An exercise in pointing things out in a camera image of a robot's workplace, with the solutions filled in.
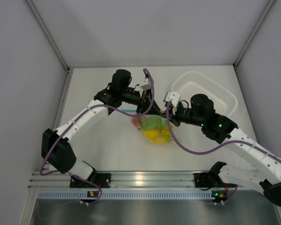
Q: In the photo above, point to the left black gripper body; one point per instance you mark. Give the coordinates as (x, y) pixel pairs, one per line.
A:
(136, 98)

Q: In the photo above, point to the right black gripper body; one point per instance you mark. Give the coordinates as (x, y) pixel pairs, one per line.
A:
(183, 115)

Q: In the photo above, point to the clear zip top bag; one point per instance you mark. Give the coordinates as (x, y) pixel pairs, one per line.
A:
(139, 130)

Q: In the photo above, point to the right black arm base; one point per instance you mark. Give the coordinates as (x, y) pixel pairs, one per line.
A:
(207, 180)

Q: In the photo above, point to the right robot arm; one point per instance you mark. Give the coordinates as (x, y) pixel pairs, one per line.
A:
(266, 179)

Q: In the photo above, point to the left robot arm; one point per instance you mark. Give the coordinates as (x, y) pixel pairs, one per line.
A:
(58, 145)

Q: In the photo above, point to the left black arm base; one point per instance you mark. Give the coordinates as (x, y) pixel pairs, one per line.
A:
(96, 180)

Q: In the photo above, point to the green fake vegetable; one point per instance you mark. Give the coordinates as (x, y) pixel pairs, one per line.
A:
(154, 122)

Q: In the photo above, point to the yellow fake banana bunch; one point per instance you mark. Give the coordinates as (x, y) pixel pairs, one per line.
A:
(163, 137)

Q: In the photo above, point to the red fake peach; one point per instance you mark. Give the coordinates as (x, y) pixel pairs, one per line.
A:
(137, 122)

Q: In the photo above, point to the white perforated plastic basket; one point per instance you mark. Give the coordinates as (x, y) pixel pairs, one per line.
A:
(193, 82)

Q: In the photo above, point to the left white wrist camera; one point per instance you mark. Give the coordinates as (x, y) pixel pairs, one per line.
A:
(144, 86)

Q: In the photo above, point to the aluminium mounting rail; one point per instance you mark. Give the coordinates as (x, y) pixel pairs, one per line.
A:
(121, 179)

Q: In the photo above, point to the white slotted cable duct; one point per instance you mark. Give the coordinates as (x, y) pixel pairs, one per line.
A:
(132, 195)

